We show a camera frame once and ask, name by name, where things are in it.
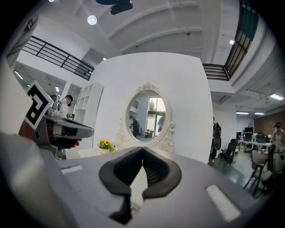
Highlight sunflower bouquet in pot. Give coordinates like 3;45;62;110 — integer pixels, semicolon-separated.
97;139;116;154

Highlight left hand-held gripper camera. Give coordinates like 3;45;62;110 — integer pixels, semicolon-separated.
49;93;63;117

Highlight person's left hand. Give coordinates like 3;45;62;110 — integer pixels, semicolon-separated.
66;138;83;150

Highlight white shelf unit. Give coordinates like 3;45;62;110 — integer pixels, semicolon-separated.
74;82;104;125

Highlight black balcony railing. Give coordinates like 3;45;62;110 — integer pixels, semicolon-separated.
22;35;95;81
201;0;260;82

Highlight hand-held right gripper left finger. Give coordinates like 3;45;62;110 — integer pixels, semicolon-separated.
98;146;143;225

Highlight person's left forearm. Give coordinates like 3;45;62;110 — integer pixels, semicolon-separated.
18;122;36;141

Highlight oval mirror white carved frame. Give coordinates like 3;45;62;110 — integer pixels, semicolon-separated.
115;81;176;154

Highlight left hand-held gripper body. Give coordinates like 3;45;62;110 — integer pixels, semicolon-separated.
23;80;95;160

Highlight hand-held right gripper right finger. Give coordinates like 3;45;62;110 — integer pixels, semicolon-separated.
141;147;183;199

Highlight white curved backdrop panel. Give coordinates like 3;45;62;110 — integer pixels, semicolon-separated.
92;52;212;163

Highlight black head-worn camera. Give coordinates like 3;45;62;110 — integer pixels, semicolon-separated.
95;0;134;15

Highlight grey chair black legs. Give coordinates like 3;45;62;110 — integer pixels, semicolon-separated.
243;149;273;190

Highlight black office chair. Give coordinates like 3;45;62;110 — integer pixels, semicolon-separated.
220;138;239;164

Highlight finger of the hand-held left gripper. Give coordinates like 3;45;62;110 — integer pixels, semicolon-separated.
62;118;91;129

